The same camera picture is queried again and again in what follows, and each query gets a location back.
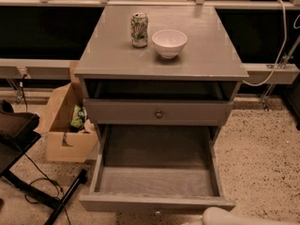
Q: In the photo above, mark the green snack bag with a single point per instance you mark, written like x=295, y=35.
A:
x=78, y=118

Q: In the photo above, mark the grey top drawer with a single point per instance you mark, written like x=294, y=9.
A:
x=158, y=112

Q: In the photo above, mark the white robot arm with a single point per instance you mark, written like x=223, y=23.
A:
x=218, y=216

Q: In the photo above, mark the green soda can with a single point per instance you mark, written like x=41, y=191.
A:
x=139, y=30

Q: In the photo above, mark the grey metal railing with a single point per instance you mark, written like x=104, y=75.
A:
x=38, y=39

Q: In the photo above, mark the grey drawer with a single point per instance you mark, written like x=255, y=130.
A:
x=158, y=112
x=155, y=170

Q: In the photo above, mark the white ceramic bowl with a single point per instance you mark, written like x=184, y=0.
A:
x=168, y=43

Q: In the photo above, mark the cardboard box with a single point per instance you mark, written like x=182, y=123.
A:
x=63, y=144

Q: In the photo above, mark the grey wooden drawer cabinet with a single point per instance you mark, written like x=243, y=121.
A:
x=208, y=68

